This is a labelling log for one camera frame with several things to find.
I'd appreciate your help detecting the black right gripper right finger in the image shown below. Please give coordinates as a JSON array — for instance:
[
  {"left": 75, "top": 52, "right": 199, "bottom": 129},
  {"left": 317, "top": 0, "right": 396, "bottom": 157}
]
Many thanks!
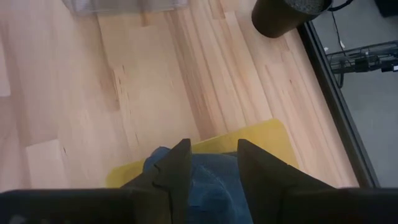
[{"left": 237, "top": 138, "right": 338, "bottom": 224}]

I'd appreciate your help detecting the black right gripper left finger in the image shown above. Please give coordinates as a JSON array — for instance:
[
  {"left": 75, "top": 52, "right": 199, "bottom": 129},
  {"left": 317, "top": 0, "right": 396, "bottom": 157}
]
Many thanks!
[{"left": 120, "top": 138, "right": 193, "bottom": 224}]

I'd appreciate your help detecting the blue denim hat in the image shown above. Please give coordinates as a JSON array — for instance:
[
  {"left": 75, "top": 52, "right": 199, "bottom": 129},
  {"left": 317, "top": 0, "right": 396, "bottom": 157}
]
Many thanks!
[{"left": 142, "top": 146, "right": 254, "bottom": 224}]

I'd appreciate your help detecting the yellow translucent plastic bin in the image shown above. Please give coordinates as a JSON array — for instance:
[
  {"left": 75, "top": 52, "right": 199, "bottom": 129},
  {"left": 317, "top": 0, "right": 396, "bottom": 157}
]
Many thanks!
[{"left": 105, "top": 118, "right": 299, "bottom": 189}]

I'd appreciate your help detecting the potted green plant black pot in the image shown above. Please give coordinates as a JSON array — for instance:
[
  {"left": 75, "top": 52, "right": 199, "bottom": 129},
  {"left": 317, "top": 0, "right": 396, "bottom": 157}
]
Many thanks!
[{"left": 251, "top": 0, "right": 333, "bottom": 39}]

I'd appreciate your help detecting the clear plastic bin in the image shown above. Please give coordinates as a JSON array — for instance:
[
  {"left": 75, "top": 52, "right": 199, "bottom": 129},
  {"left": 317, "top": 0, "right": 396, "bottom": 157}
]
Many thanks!
[{"left": 62, "top": 0, "right": 190, "bottom": 16}]

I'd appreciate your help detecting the black box on floor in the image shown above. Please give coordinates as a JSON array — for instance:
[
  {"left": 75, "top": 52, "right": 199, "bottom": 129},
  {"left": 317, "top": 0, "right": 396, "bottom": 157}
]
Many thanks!
[{"left": 374, "top": 0, "right": 398, "bottom": 18}]

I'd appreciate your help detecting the black aluminium table frame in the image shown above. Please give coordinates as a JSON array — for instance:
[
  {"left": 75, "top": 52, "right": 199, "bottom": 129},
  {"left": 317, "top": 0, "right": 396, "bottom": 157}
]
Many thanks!
[{"left": 297, "top": 21, "right": 380, "bottom": 189}]

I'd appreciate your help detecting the black wire floor fan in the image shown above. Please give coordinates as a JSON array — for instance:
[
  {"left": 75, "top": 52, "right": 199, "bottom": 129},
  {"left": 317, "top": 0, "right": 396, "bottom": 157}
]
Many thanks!
[{"left": 326, "top": 40, "right": 398, "bottom": 89}]

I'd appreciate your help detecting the black coiled cable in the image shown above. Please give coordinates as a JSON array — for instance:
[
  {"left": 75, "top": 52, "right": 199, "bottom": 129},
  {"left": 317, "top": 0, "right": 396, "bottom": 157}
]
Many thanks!
[{"left": 328, "top": 0, "right": 355, "bottom": 12}]

